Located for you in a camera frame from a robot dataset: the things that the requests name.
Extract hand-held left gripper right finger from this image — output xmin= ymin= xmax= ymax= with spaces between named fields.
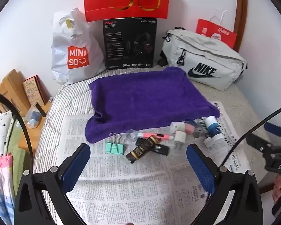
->
xmin=187 ymin=143 xmax=264 ymax=225

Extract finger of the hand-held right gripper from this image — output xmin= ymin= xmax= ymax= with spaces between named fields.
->
xmin=264 ymin=122 xmax=281 ymax=146
xmin=246 ymin=134 xmax=279 ymax=160

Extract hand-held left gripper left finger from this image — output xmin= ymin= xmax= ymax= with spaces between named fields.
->
xmin=14 ymin=143 xmax=91 ymax=225

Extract white cylinder cap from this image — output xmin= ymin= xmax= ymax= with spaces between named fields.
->
xmin=203 ymin=137 xmax=214 ymax=150

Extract white charger plug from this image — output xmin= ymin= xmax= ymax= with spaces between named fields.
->
xmin=173 ymin=131 xmax=186 ymax=150

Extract blue white balm bottle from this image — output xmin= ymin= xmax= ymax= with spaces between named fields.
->
xmin=206 ymin=116 xmax=223 ymax=144

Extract green binder clip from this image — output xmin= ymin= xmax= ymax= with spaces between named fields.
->
xmin=105 ymin=132 xmax=124 ymax=155

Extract pink jar clear lid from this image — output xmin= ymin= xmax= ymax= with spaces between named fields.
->
xmin=185 ymin=119 xmax=197 ymax=134

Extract small white jar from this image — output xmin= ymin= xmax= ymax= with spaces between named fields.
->
xmin=170 ymin=121 xmax=186 ymax=132

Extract pink pen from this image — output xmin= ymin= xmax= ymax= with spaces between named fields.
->
xmin=137 ymin=132 xmax=175 ymax=141

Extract small clear plastic cup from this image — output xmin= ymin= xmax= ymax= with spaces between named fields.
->
xmin=126 ymin=129 xmax=137 ymax=142

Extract person's right hand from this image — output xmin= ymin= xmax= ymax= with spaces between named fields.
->
xmin=272 ymin=175 xmax=281 ymax=205

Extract wooden nightstand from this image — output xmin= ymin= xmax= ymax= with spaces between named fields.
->
xmin=17 ymin=96 xmax=54 ymax=150

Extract green cloth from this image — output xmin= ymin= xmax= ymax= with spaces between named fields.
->
xmin=7 ymin=119 xmax=34 ymax=193

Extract newspaper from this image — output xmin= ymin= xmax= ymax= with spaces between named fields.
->
xmin=58 ymin=101 xmax=251 ymax=225

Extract clear plastic box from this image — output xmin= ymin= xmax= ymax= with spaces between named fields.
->
xmin=25 ymin=105 xmax=44 ymax=129

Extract pink patterned cloth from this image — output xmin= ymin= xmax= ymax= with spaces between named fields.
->
xmin=0 ymin=152 xmax=16 ymax=225

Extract white dotted cloth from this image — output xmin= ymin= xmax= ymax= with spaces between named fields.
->
xmin=0 ymin=111 xmax=16 ymax=155

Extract patterned book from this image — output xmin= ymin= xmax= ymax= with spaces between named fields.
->
xmin=22 ymin=75 xmax=52 ymax=106

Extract purple towel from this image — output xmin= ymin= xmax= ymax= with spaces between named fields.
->
xmin=85 ymin=66 xmax=220 ymax=144

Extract wooden rack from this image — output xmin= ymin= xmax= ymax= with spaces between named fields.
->
xmin=0 ymin=69 xmax=31 ymax=118

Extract white Nike bag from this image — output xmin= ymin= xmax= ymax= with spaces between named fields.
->
xmin=160 ymin=27 xmax=248 ymax=91

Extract white plastic shopping bag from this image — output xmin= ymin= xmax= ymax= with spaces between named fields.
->
xmin=51 ymin=7 xmax=107 ymax=85

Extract black headphone box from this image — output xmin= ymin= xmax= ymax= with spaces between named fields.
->
xmin=101 ymin=17 xmax=158 ymax=70

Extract black cable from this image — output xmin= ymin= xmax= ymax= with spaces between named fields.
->
xmin=0 ymin=89 xmax=34 ymax=176
xmin=221 ymin=104 xmax=281 ymax=168

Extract red paper bag white handles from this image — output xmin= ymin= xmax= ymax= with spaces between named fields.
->
xmin=196 ymin=9 xmax=237 ymax=52

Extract dark wooden bed frame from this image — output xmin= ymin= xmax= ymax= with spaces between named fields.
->
xmin=234 ymin=0 xmax=249 ymax=53

